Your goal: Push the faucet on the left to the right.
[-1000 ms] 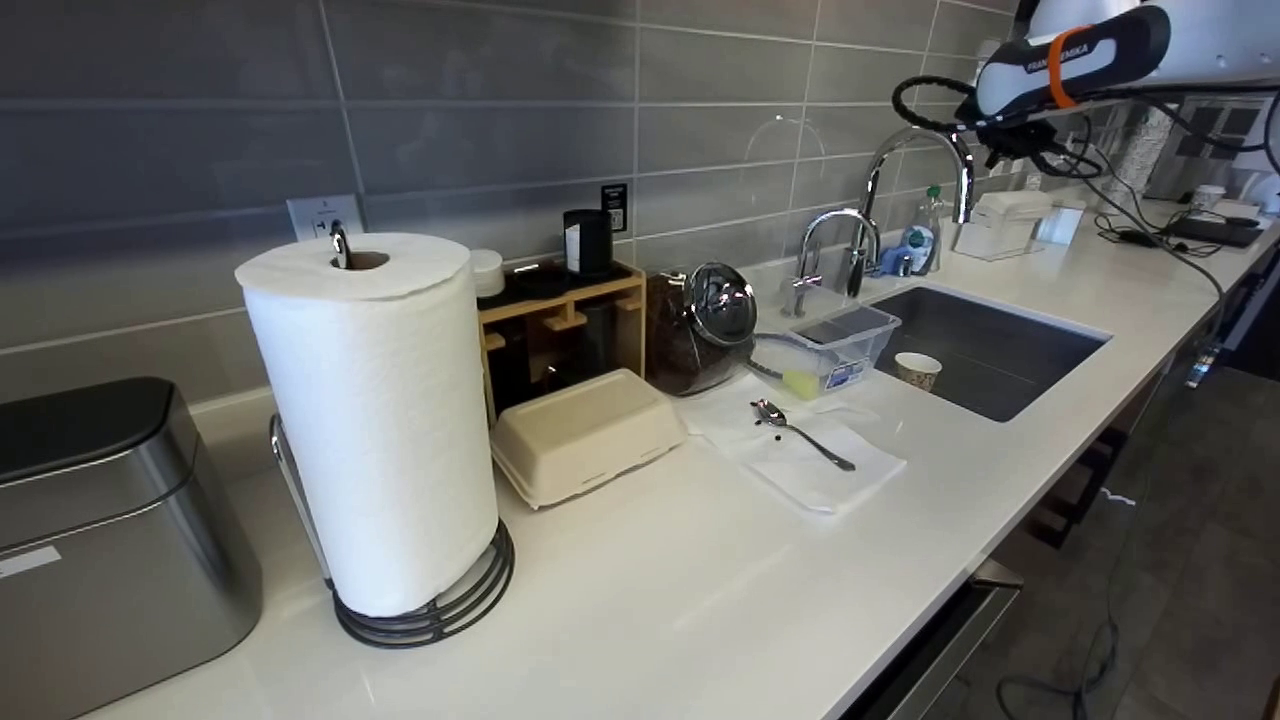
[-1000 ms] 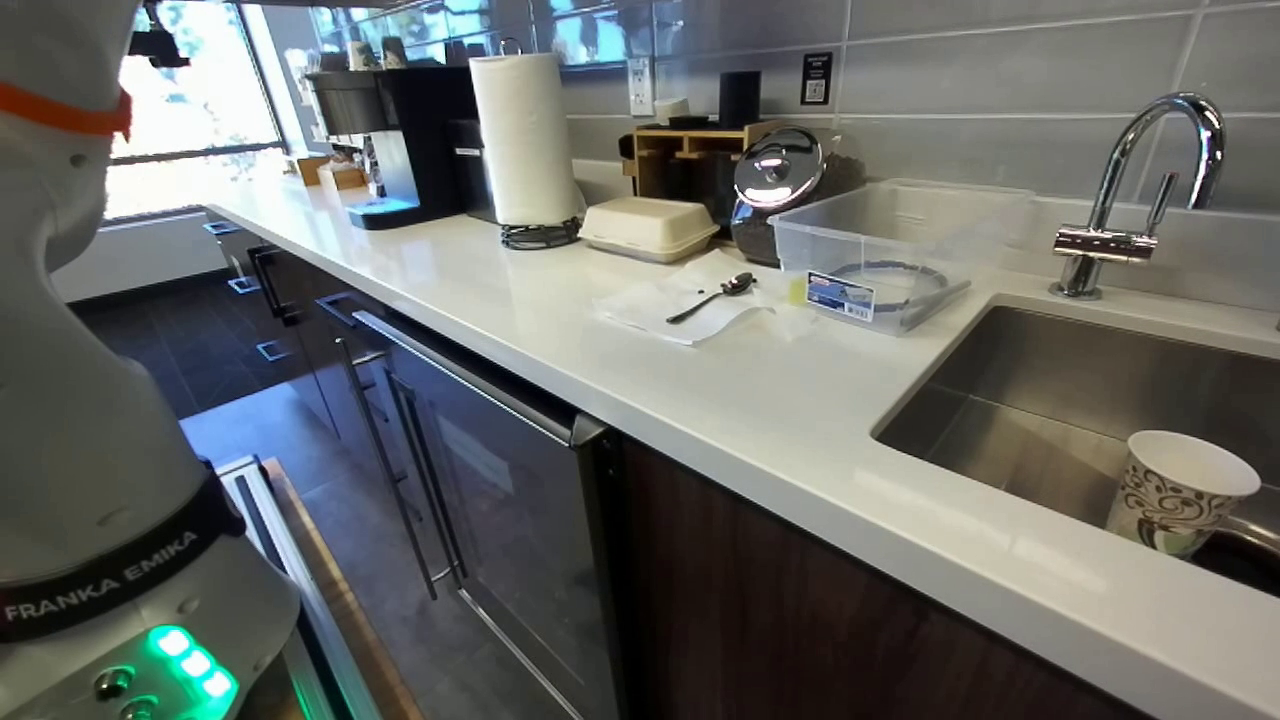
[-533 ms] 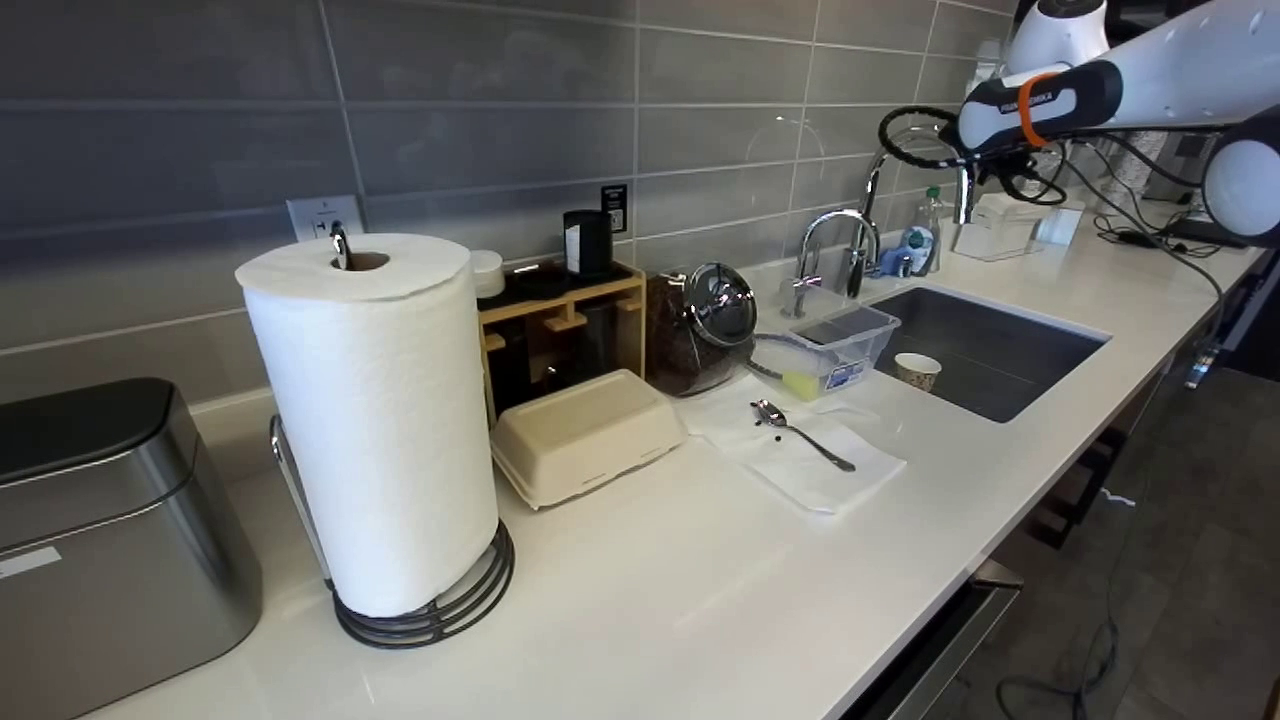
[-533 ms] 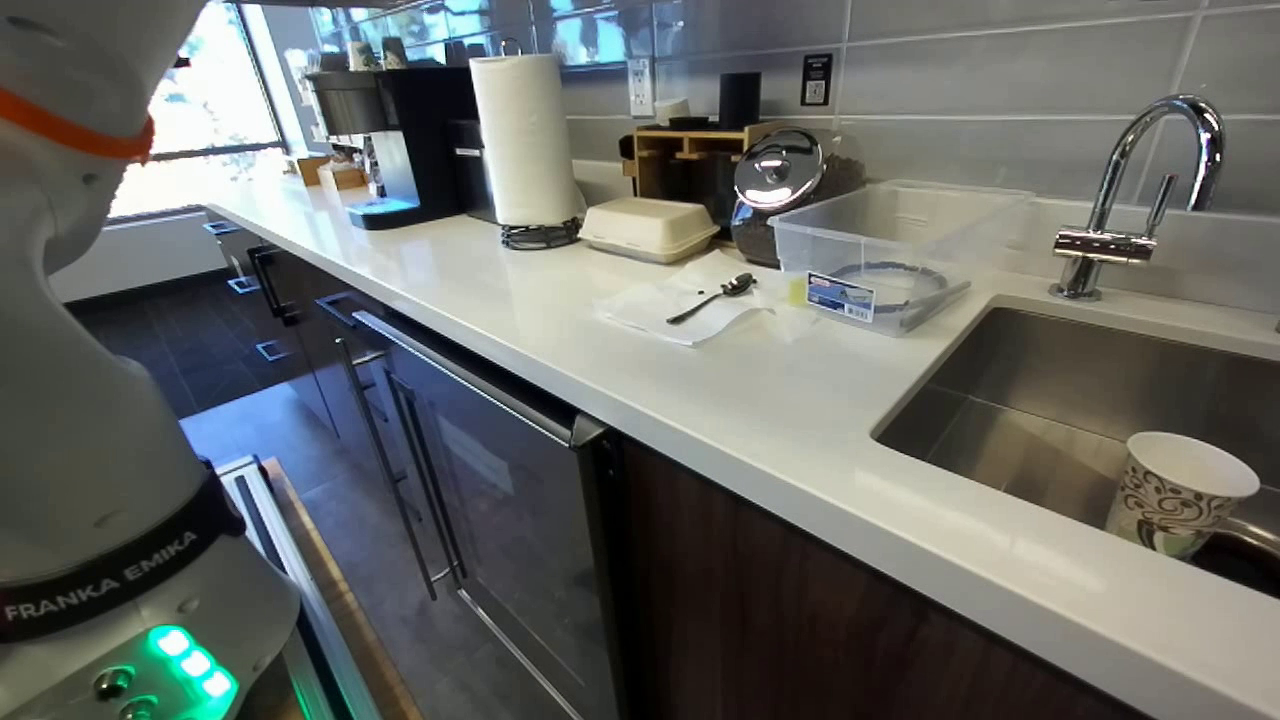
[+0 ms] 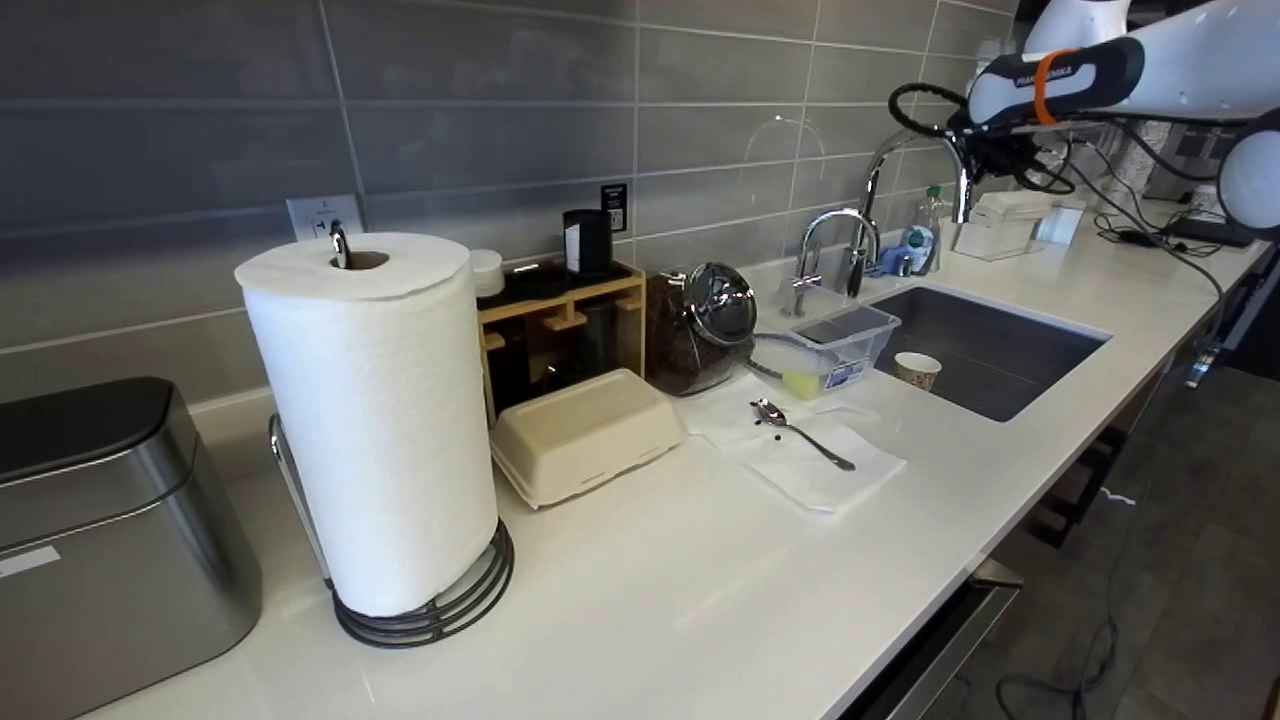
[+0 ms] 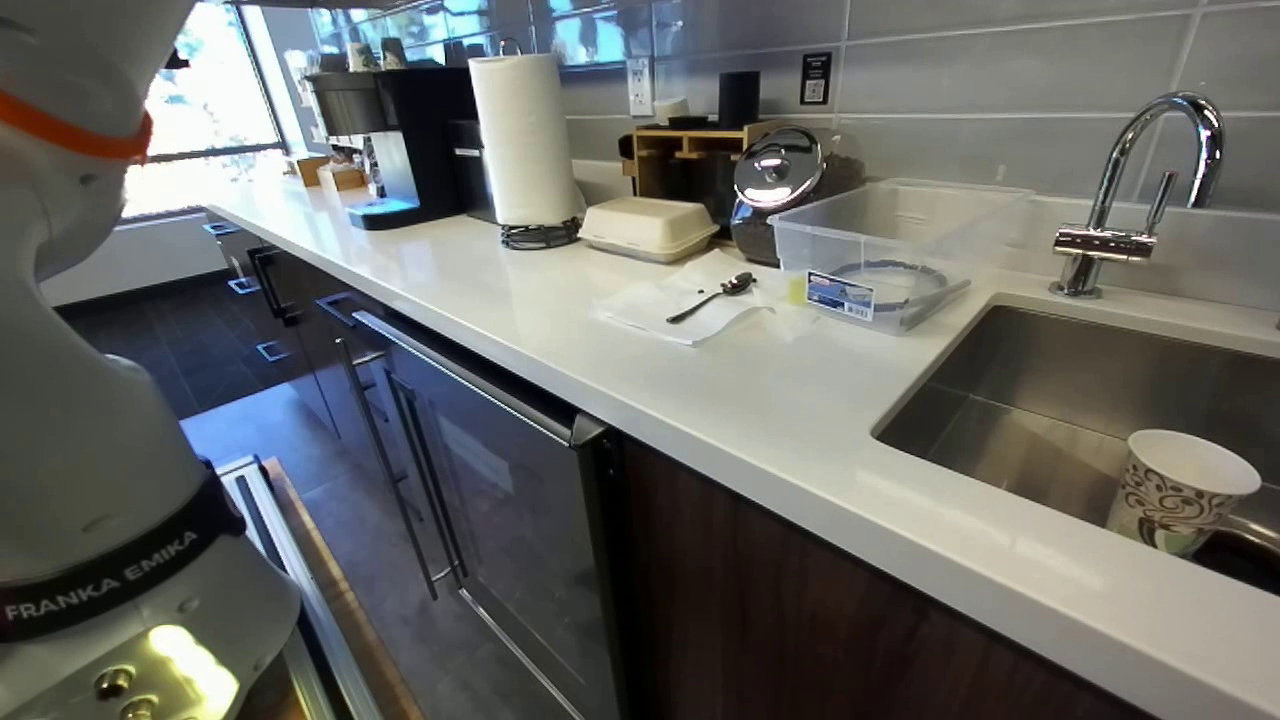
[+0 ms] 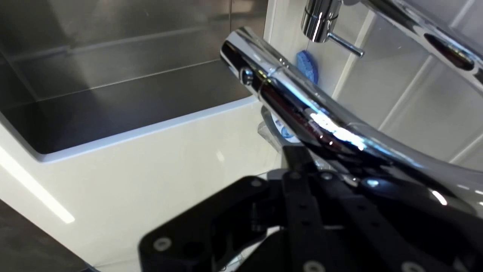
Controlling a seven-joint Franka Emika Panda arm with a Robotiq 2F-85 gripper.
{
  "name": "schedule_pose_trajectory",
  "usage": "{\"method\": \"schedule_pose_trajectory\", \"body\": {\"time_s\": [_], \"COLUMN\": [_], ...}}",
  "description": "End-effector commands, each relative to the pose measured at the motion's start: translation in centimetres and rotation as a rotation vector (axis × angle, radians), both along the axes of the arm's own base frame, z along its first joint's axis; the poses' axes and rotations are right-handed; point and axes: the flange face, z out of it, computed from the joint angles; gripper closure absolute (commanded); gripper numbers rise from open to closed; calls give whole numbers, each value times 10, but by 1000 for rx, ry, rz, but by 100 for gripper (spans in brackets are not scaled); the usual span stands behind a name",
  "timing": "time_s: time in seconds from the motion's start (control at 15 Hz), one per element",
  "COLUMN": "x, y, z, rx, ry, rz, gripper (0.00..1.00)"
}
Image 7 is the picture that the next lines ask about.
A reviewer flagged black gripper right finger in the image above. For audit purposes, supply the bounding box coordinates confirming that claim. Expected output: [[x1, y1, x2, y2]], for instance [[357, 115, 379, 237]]
[[322, 172, 483, 272]]

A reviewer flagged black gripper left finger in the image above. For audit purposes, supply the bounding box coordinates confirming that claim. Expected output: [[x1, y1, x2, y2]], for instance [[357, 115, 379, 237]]
[[138, 145, 330, 272]]

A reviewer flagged small chrome faucet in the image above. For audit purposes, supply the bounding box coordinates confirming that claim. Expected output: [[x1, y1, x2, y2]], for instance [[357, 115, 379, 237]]
[[219, 26, 483, 213]]

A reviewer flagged tall chrome faucet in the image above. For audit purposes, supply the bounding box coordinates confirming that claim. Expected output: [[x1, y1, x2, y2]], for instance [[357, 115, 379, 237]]
[[301, 0, 483, 92]]

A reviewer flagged steel kitchen sink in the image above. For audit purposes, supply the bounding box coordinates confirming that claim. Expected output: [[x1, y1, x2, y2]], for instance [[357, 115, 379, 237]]
[[0, 0, 269, 163]]

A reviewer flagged blue sponge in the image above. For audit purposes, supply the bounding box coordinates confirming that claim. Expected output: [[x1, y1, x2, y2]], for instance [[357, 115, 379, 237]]
[[295, 48, 321, 85]]

